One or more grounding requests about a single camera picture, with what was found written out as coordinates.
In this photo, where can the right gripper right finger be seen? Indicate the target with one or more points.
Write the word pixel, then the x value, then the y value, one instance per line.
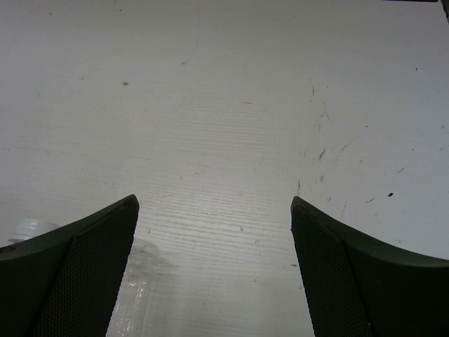
pixel 357 285

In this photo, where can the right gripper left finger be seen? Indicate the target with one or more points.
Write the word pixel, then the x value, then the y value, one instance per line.
pixel 66 282

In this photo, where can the blue label plastic bottle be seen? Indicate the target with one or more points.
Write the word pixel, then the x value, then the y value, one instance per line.
pixel 29 228

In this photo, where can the clear labelled water bottle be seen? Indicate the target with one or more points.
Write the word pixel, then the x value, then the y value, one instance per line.
pixel 128 317

